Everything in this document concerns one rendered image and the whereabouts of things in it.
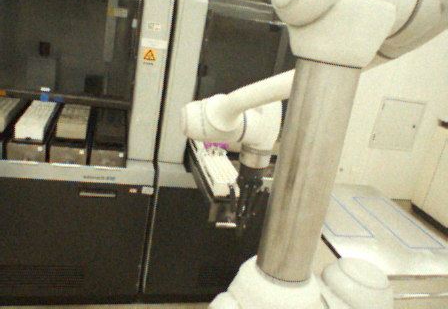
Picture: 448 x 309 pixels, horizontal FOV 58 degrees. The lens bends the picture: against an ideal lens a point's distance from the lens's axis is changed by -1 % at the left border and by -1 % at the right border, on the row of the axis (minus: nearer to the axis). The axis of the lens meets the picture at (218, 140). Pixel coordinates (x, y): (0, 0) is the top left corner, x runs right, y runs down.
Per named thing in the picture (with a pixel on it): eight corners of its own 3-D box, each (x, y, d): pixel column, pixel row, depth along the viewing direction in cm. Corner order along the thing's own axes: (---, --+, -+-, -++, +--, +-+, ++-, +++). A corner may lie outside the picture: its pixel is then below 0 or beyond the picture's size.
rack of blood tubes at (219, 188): (197, 164, 164) (200, 150, 162) (221, 166, 167) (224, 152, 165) (213, 199, 137) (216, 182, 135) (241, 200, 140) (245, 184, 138)
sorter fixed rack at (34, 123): (29, 118, 181) (30, 105, 180) (53, 121, 184) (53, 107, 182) (14, 141, 154) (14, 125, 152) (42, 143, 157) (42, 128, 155)
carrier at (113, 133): (123, 140, 171) (125, 127, 169) (124, 142, 169) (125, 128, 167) (95, 138, 167) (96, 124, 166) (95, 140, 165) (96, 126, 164)
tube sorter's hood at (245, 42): (176, 90, 218) (194, -35, 199) (279, 103, 234) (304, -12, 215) (192, 117, 171) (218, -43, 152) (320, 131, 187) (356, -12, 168)
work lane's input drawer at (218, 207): (179, 149, 198) (181, 131, 195) (206, 151, 201) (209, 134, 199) (210, 229, 131) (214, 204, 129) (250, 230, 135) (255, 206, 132)
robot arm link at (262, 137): (264, 139, 124) (225, 137, 118) (274, 89, 119) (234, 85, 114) (281, 152, 114) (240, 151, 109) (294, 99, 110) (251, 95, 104)
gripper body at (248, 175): (262, 159, 123) (256, 187, 126) (236, 157, 121) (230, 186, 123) (271, 169, 116) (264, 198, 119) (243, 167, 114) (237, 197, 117)
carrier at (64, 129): (86, 137, 166) (87, 123, 165) (86, 139, 165) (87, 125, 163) (56, 135, 163) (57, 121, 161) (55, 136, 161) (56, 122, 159)
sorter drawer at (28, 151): (38, 111, 215) (39, 95, 212) (65, 114, 219) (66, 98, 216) (3, 165, 149) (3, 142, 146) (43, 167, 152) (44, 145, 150)
